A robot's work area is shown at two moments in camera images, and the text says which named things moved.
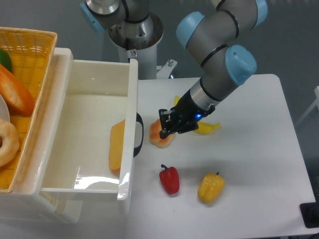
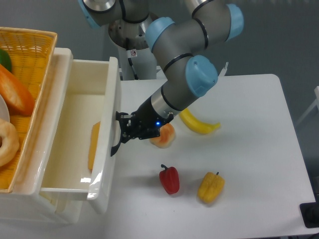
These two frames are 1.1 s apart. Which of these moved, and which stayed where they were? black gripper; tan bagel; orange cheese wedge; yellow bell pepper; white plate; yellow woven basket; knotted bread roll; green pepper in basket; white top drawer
Moved: orange cheese wedge; white top drawer; black gripper
Stayed: knotted bread roll; white plate; yellow woven basket; yellow bell pepper; green pepper in basket; tan bagel
